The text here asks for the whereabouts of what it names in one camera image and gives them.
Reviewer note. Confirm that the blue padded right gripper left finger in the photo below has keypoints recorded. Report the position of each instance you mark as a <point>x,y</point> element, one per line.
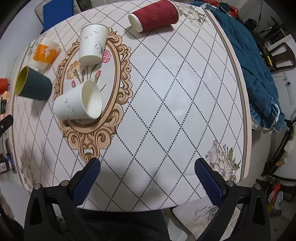
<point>83,180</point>

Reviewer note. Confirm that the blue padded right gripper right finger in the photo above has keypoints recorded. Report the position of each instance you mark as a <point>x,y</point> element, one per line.
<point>211,181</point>

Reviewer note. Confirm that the white paper cup lying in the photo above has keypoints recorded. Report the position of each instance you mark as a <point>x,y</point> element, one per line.
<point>81,102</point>

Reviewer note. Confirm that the dark teal cup yellow inside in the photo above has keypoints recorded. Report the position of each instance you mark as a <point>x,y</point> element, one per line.
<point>32,84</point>

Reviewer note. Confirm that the orange white small cup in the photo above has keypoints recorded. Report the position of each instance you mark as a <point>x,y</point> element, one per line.
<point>45,54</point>

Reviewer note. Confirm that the white paper cup upright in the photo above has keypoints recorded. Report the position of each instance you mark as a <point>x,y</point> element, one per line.
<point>92,43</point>

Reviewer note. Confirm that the red ribbed paper cup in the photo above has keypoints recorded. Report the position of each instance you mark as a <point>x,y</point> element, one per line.
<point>156,15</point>

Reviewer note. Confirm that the black tripod stand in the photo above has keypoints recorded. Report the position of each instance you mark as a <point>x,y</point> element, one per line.
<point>280,156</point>

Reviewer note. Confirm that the blue quilted blanket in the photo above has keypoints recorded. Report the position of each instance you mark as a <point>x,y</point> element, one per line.
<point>265,110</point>

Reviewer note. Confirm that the patterned white tablecloth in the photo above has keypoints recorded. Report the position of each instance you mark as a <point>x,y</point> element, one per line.
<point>169,96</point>

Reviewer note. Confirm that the black gripper device left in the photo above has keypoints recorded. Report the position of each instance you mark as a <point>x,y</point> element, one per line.
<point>6,123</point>

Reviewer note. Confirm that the small printed box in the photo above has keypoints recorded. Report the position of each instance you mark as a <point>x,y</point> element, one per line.
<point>5,99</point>

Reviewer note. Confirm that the red plastic bag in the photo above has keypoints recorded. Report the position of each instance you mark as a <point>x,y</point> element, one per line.
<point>4,84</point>

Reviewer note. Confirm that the dark wooden chair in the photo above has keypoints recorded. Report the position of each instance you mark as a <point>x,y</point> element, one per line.
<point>271,59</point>

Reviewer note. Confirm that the blue folded mat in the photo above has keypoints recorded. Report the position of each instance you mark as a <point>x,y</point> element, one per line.
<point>56,11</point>

